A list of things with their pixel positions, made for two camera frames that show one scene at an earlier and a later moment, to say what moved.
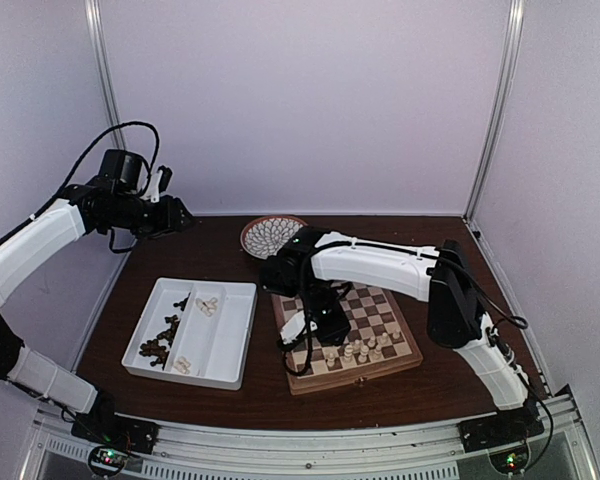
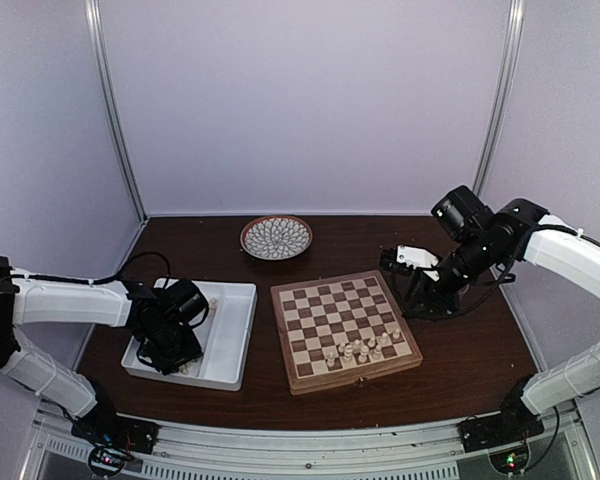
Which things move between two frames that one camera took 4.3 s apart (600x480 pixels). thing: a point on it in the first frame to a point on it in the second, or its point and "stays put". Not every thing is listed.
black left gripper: (169, 218) to (192, 351)
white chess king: (348, 359) stays put
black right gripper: (341, 325) to (431, 294)
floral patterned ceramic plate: (265, 236) stays put
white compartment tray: (211, 342) stays put
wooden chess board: (379, 343) stays put
